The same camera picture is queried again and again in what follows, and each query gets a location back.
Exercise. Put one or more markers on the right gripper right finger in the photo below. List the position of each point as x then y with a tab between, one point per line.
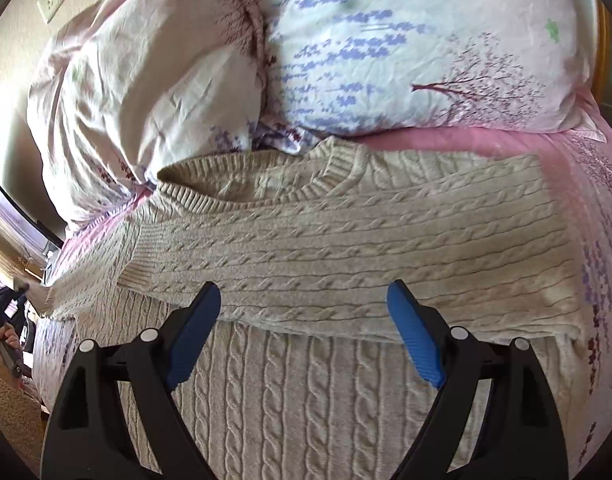
494	415

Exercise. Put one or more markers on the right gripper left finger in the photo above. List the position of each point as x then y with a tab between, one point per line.
87	435

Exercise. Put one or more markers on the person's left hand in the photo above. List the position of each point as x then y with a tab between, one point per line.
10	339

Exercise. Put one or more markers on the dark flat screen television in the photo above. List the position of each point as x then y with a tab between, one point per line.
38	225

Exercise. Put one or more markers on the pink floral bed sheet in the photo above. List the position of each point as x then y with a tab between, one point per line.
585	219

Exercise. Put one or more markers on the left floral pillow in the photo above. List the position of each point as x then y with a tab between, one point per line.
131	86

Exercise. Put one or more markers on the floral pillow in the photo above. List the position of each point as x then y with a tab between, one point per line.
131	86
352	67

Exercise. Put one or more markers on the wooden headboard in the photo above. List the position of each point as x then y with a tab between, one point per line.
602	79

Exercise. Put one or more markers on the right floral pillow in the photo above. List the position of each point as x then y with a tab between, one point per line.
352	67

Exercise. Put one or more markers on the white wall socket plate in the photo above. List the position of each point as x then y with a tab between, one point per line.
47	9

